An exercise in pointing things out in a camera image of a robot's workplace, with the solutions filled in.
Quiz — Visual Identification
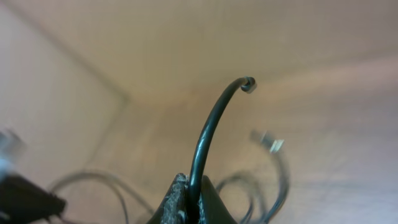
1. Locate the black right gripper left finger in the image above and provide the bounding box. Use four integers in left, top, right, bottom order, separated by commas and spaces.
147, 173, 188, 224

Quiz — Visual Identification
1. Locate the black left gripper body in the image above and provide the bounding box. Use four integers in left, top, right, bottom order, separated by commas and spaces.
1, 174, 67, 224

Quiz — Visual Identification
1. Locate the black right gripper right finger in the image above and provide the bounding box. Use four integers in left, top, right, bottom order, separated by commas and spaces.
199, 175, 237, 224

